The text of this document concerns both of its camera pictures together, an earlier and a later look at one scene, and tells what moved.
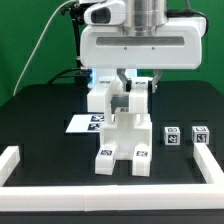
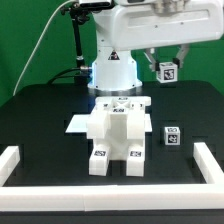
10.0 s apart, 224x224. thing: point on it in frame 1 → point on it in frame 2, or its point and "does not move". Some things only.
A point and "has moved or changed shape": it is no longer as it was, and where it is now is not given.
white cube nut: [172, 136] does not move
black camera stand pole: [77, 14] does not move
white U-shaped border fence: [100, 198] does not move
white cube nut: [201, 134] → [167, 72]
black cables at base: [82, 78] does not move
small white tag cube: [104, 161] has moved or changed shape
